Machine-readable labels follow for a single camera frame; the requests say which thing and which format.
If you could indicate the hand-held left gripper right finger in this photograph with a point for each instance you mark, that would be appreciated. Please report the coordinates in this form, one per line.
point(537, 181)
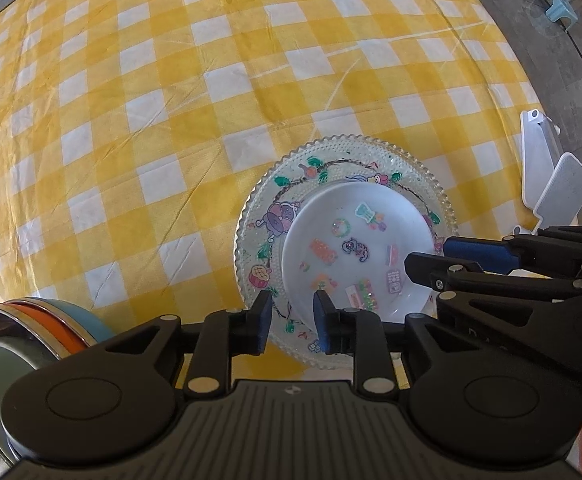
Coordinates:
point(322, 327)

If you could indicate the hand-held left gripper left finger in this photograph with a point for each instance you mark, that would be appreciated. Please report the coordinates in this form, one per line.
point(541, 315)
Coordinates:
point(263, 327)

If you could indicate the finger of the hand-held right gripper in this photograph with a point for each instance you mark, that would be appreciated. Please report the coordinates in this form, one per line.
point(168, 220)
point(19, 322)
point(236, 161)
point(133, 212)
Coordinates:
point(476, 252)
point(436, 270)

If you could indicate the small white sticker plate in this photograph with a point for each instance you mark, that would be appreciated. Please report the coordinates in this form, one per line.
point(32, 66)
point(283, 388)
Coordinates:
point(361, 225)

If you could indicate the clear glass patterned plate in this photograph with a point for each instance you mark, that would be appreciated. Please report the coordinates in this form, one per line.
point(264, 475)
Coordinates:
point(271, 210)

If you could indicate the light blue bowl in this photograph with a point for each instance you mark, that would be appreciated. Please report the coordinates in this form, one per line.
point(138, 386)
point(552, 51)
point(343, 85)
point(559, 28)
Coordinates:
point(91, 325)

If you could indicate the orange steel bowl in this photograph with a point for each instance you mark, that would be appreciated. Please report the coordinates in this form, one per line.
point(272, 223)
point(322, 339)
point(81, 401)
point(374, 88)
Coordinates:
point(51, 327)

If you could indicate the pale green ceramic bowl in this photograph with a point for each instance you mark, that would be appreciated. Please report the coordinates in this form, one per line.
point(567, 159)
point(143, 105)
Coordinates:
point(1, 377)

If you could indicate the white speckled cutting board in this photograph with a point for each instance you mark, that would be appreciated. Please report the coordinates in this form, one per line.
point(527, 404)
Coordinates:
point(566, 190)
point(538, 160)

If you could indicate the yellow checkered tablecloth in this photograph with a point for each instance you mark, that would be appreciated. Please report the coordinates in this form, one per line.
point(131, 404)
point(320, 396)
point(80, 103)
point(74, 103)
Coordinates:
point(121, 110)

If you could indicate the light blue plastic stool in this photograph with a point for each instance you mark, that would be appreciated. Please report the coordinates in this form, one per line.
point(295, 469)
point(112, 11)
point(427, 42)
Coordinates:
point(556, 2)

